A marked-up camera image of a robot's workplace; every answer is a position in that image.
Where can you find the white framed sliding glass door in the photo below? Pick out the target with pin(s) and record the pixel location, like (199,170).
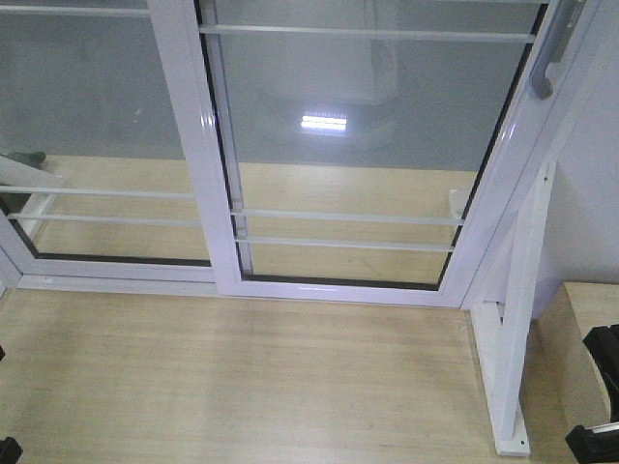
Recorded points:
(375,151)

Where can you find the white fixed glass panel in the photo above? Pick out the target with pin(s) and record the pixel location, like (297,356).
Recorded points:
(110,91)

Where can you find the green sandbag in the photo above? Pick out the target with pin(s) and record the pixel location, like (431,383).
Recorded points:
(32,159)

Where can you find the white door support bracket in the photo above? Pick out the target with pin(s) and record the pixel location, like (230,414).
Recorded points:
(502,316)

